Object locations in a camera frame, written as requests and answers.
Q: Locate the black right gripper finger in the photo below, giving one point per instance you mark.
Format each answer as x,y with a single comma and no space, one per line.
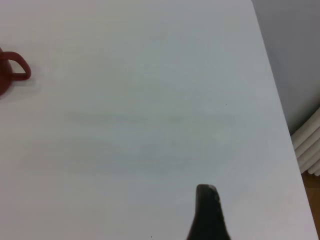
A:
207,217

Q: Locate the white ribbed radiator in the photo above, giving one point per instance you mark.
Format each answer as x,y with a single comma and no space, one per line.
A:
307,150

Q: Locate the red ceramic mug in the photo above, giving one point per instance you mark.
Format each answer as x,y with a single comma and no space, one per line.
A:
23,67

